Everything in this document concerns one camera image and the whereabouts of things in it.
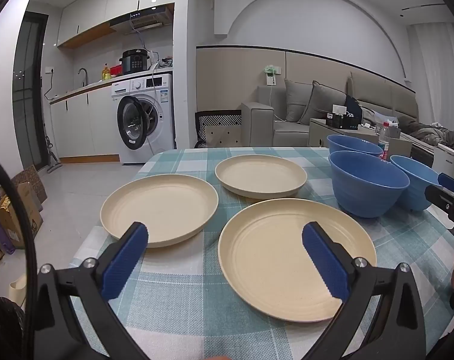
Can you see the yellow oil bottle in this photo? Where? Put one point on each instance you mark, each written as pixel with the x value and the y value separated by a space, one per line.
pixel 106 74

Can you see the cream plate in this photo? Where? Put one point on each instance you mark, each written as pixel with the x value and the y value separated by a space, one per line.
pixel 260 174
pixel 272 262
pixel 163 206

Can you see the black bag trash bin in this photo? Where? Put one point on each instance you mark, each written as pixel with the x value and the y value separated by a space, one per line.
pixel 5 326

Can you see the white kitchen counter cabinets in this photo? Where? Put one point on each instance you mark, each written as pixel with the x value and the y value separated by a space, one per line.
pixel 80 127

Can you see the curved kitchen faucet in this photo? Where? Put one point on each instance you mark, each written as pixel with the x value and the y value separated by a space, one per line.
pixel 86 78

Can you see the black box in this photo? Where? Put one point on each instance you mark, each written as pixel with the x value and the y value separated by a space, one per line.
pixel 343 120

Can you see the grey cloth pile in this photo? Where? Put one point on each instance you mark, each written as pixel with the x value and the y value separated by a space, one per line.
pixel 167 62

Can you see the grey blanket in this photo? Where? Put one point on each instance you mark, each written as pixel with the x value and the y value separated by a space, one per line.
pixel 429 135

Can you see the dark glass door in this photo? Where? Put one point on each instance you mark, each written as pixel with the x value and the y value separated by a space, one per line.
pixel 28 101

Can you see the dark jacket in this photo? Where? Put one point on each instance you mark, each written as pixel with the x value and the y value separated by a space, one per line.
pixel 352 105

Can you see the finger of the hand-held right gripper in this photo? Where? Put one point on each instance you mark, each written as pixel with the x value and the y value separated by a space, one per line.
pixel 450 183
pixel 442 198

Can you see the open cardboard box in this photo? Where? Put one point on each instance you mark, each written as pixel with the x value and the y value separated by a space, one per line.
pixel 24 217

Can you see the stick vacuum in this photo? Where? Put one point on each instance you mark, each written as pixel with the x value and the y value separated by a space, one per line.
pixel 53 165

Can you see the teal checked tablecloth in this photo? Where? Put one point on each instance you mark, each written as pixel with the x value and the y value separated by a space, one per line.
pixel 197 307

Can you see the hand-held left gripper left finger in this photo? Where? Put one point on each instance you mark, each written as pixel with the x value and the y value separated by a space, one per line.
pixel 125 258

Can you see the cream slipper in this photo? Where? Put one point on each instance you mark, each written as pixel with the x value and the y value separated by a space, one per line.
pixel 16 288

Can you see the white washing machine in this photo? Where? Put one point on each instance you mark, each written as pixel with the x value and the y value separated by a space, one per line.
pixel 163 93

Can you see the green white wall plug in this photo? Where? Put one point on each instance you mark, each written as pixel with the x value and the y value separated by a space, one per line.
pixel 270 78

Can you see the white sheer curtain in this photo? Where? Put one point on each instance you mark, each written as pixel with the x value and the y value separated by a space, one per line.
pixel 437 71

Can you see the small white box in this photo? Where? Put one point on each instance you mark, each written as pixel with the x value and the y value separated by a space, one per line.
pixel 339 108

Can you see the grey side cabinet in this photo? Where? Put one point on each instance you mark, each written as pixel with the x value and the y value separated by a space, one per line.
pixel 320 135

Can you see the black pressure cooker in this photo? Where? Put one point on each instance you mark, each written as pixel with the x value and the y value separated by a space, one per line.
pixel 135 62

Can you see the grey tissue box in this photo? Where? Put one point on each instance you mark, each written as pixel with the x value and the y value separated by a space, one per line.
pixel 395 132

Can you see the white wall cabinets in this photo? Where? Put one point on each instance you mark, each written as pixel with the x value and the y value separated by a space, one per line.
pixel 95 7

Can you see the patterned flat carton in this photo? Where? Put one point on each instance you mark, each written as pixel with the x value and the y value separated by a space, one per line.
pixel 31 180

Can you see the white electric kettle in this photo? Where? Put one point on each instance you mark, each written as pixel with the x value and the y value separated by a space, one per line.
pixel 446 161

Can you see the range hood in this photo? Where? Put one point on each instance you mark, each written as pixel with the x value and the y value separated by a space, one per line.
pixel 144 18

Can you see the red container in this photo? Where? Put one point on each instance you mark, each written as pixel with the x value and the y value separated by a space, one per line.
pixel 116 70

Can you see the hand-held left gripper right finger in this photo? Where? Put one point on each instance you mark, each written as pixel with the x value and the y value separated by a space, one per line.
pixel 324 258

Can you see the clear water bottle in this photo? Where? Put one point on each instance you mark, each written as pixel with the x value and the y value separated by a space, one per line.
pixel 383 138

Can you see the grey cushion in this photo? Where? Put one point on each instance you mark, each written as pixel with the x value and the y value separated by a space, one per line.
pixel 320 103
pixel 296 101

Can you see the grey sofa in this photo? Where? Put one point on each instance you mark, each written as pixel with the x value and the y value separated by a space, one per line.
pixel 287 133

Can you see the blue bowl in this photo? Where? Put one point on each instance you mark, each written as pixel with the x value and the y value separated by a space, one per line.
pixel 414 191
pixel 362 195
pixel 347 146

